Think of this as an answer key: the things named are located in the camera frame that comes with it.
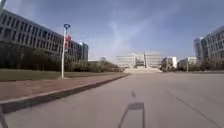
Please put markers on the grey multi-storey building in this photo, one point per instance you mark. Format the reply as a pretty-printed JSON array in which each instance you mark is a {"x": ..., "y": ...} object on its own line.
[{"x": 213, "y": 45}]

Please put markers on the pale wide building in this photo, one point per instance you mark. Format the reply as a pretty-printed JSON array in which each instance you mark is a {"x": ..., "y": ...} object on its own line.
[{"x": 151, "y": 59}]

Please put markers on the white lamp post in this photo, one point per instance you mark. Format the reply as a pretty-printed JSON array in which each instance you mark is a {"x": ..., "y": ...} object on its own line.
[{"x": 62, "y": 63}]

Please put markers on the red brick pavement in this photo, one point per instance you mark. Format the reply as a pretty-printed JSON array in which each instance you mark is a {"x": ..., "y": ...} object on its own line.
[{"x": 36, "y": 87}]

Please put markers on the grey concrete road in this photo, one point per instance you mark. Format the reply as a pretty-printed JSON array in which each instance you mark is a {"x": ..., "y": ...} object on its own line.
[{"x": 133, "y": 100}]

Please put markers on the pale wide steps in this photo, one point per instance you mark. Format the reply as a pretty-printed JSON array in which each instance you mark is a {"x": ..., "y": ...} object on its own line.
[{"x": 143, "y": 70}]

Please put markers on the long grey office building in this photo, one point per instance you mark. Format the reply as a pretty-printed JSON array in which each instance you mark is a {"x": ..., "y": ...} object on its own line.
[{"x": 26, "y": 33}]

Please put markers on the grey stone kerb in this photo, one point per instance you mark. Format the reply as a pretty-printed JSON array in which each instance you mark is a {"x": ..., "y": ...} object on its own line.
[{"x": 40, "y": 98}]

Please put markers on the dark tall building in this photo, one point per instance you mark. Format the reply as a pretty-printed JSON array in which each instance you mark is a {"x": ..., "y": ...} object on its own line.
[{"x": 84, "y": 51}]

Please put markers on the pole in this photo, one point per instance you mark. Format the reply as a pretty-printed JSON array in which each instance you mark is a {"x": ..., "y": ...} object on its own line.
[{"x": 187, "y": 67}]

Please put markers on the low pale building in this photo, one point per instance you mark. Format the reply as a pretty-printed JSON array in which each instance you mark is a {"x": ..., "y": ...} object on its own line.
[{"x": 190, "y": 61}]

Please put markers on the red banner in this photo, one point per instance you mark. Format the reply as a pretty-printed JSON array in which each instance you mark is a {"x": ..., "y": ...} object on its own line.
[{"x": 68, "y": 41}]

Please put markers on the grass lawn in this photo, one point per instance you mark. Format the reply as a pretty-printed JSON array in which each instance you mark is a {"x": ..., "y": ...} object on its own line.
[{"x": 30, "y": 74}]

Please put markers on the row of bushes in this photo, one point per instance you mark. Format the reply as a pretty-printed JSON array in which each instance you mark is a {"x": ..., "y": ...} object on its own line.
[{"x": 96, "y": 67}]

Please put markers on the small white building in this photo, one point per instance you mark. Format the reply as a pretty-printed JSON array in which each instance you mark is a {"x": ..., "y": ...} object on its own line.
[{"x": 169, "y": 61}]

